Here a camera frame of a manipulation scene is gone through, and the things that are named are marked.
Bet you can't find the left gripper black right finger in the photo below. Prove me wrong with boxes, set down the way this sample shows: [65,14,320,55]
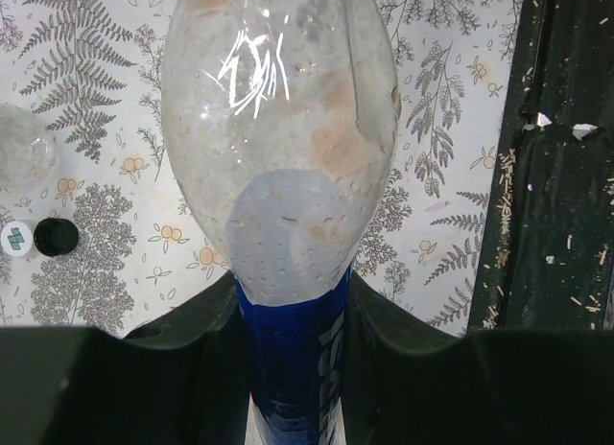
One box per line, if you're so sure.
[342,275,613,444]

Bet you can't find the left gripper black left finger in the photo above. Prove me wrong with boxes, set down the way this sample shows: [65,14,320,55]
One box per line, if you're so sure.
[1,274,249,444]

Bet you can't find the white cap green print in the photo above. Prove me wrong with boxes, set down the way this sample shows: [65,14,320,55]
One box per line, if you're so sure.
[1,221,34,258]

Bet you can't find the clear bottle black cap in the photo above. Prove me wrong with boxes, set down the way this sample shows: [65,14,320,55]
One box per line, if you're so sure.
[1,104,58,192]

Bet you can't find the clear bottle blue label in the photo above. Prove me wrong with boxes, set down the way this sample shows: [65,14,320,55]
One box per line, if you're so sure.
[161,0,401,444]

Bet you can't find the floral tablecloth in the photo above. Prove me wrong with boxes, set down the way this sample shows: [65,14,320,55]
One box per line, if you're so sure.
[1,0,524,336]

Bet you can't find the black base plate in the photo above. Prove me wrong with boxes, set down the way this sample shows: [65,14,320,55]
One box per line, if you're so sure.
[467,0,613,332]

